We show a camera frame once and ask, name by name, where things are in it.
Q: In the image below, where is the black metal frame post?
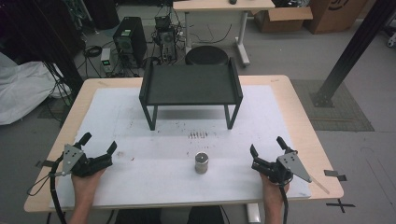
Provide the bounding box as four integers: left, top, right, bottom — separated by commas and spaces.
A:
309, 0, 396, 109

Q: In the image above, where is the coiled black cable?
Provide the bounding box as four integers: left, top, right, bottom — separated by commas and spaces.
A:
82, 45, 104, 59

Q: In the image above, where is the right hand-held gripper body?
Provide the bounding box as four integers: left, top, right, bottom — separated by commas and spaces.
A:
250, 150, 313, 186

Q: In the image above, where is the open-frame computer case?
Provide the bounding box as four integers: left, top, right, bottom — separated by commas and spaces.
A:
153, 14, 177, 63

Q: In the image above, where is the thick black gripper cable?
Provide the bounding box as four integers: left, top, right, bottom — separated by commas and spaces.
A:
48, 154, 68, 224
277, 182, 290, 224

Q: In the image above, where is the black metal shelf rack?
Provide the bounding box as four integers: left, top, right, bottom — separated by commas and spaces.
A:
138, 56, 244, 132

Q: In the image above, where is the black computer tower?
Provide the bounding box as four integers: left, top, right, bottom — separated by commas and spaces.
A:
112, 16, 148, 69

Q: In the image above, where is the black tape cross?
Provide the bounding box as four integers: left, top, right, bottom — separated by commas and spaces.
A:
325, 198, 357, 215

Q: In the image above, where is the white foam mat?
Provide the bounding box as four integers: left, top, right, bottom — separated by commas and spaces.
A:
49, 84, 313, 210

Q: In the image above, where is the black round stool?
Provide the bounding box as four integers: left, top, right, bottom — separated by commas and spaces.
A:
184, 45, 230, 66

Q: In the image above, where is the person's left hand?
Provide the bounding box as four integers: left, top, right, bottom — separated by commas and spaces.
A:
70, 167, 107, 202

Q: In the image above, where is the grey floor mat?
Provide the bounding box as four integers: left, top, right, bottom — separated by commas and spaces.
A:
290, 78, 375, 133

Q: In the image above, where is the thin wooden stick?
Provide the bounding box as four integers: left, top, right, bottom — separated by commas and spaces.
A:
310, 176, 331, 195

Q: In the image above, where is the white cloth cover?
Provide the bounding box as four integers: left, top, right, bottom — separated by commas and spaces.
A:
0, 51, 73, 126

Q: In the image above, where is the person's right hand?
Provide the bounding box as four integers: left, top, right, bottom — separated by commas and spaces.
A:
259, 172, 290, 204

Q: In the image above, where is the black tape strip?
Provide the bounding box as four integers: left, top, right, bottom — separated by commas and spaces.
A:
35, 160, 56, 169
323, 169, 347, 182

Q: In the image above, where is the light wooden table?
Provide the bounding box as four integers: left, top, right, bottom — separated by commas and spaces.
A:
23, 74, 345, 214

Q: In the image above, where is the white power supply unit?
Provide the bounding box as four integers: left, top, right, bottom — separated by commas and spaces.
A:
100, 48, 113, 75

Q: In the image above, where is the silver metal cylinder weight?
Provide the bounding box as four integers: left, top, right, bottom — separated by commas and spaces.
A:
194, 151, 210, 175

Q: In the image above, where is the small open cardboard box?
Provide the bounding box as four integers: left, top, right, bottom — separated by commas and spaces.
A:
249, 6, 314, 35

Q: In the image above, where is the white-legged wooden desk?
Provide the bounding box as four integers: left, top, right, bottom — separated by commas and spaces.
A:
172, 0, 276, 68

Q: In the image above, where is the large cardboard box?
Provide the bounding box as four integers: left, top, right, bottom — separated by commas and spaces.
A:
303, 0, 369, 35

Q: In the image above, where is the thin black cable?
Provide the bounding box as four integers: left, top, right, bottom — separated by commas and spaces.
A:
26, 172, 64, 197

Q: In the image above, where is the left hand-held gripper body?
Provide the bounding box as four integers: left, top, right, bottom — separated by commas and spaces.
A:
61, 144, 114, 178

